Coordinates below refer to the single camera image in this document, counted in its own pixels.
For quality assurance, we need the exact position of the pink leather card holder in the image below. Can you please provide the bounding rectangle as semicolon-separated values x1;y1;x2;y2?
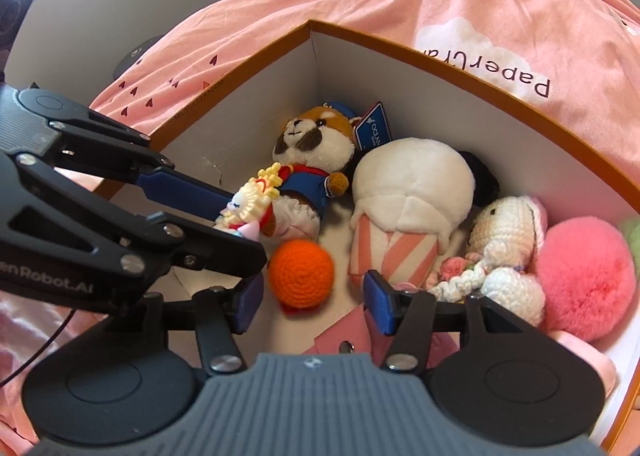
305;304;459;368

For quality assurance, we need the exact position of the crochet orange strawberry toy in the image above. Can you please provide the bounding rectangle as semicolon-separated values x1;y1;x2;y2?
268;239;335;314

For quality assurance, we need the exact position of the small crowned figurine magnet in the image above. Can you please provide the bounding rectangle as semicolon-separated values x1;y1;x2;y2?
214;162;283;242

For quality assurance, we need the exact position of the white ice cream plush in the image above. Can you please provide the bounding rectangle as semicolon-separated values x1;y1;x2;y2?
348;138;500;288

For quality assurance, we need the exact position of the white crochet bunny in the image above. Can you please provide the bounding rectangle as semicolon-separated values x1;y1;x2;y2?
424;196;548;327

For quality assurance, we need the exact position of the pink green pompom peach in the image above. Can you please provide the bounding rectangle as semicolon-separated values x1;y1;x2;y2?
535;216;637;342

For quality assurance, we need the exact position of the red panda sailor plush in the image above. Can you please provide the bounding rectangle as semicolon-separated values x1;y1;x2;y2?
262;103;361;242

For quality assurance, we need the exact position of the pink fabric pouch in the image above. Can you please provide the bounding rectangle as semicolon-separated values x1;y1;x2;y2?
548;330;617;398

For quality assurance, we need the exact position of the black round bin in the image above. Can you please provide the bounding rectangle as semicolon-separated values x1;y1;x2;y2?
112;34;163;80

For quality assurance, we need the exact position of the orange cardboard box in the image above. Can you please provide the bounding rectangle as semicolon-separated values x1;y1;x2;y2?
146;20;639;450

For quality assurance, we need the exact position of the black cable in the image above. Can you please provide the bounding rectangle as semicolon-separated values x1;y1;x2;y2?
0;307;79;389

